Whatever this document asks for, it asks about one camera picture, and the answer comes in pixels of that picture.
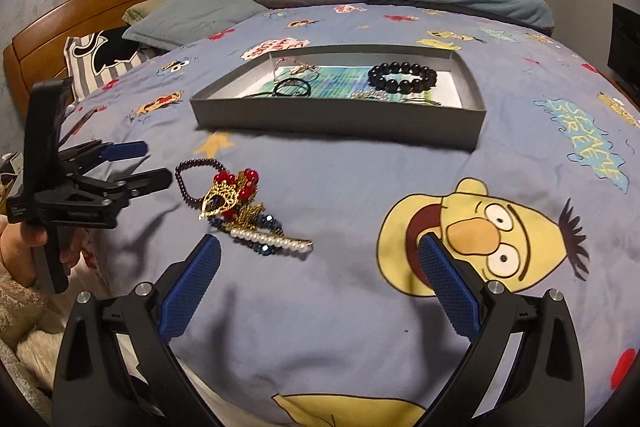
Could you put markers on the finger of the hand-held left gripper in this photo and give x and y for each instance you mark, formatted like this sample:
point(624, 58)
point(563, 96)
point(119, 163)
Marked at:
point(147, 179)
point(125, 150)

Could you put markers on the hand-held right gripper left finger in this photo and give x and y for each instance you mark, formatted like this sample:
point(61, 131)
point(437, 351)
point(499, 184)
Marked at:
point(192, 292)

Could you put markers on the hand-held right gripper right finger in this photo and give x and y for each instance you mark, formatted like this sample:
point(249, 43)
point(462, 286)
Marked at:
point(450, 292)

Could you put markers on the red gold ornament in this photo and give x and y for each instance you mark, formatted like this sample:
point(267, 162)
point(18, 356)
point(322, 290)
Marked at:
point(222, 199)

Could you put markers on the pearl bar hair clip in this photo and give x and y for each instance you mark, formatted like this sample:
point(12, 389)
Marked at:
point(270, 239)

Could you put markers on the grey shallow cardboard box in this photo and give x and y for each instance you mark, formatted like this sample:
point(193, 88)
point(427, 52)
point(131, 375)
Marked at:
point(325, 127)

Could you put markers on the round pearl hair clip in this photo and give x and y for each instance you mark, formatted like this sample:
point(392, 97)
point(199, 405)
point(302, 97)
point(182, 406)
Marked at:
point(370, 96)

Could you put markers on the person's left forearm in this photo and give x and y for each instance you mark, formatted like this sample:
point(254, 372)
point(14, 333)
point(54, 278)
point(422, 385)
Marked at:
point(25, 322)

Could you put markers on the person's left hand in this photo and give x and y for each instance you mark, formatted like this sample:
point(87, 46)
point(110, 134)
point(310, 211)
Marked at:
point(17, 252)

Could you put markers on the striped black white pillow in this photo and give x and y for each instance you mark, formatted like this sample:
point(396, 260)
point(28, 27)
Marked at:
point(100, 52)

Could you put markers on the olive pillow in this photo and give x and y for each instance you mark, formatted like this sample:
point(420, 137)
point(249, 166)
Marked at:
point(140, 9)

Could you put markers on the printed blue blanket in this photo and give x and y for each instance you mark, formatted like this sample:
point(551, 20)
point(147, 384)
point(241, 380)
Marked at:
point(325, 207)

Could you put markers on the blue-grey pillow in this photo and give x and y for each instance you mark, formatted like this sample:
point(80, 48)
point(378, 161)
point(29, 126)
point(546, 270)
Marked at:
point(195, 14)

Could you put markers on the printed paper sheet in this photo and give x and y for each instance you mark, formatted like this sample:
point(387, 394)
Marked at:
point(340, 82)

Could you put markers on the black monitor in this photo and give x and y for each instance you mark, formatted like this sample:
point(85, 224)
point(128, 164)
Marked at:
point(625, 42)

